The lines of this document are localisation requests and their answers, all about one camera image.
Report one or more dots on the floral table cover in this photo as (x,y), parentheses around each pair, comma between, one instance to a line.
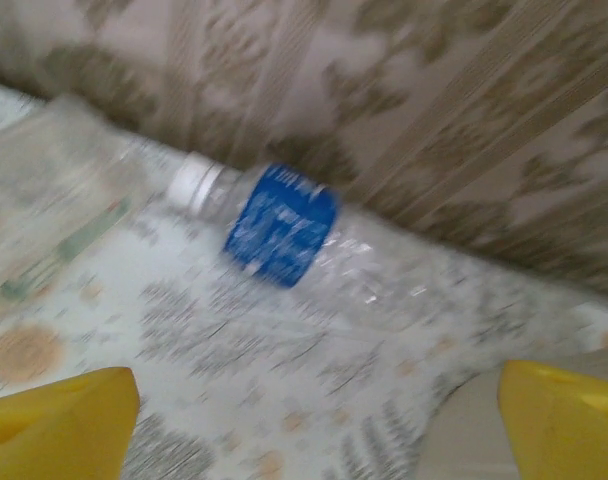
(234,360)

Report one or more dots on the clear bottle green cap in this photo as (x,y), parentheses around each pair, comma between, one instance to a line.
(59,165)

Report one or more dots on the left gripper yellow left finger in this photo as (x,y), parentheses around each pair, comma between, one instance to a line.
(59,430)

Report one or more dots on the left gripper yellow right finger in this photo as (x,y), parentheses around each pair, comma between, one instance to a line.
(569,430)

